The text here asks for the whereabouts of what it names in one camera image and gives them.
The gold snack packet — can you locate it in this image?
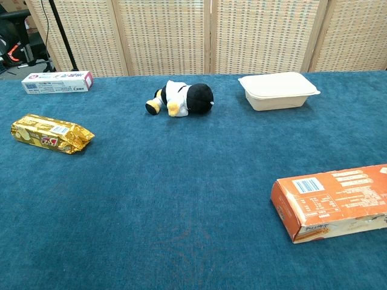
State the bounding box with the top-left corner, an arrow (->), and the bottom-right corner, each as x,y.
11,113 -> 96,155

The beige lidded food container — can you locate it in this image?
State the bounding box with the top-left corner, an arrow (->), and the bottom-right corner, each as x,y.
238,71 -> 321,112

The orange cardboard box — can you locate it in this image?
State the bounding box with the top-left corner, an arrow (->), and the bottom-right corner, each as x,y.
270,164 -> 387,244

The penguin plush toy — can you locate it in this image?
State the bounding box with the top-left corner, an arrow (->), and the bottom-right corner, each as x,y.
145,80 -> 215,118

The blue table mat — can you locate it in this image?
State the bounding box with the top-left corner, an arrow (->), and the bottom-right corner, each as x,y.
0,69 -> 387,290

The woven wooden folding screen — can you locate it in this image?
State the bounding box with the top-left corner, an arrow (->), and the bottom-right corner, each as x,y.
25,0 -> 387,78

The white toothpaste box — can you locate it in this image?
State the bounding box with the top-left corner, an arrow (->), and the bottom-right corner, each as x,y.
21,70 -> 94,95

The black tripod stand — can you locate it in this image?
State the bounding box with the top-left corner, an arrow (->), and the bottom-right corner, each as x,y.
48,0 -> 79,72

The black office chair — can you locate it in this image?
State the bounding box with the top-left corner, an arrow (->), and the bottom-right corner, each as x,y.
0,8 -> 54,69

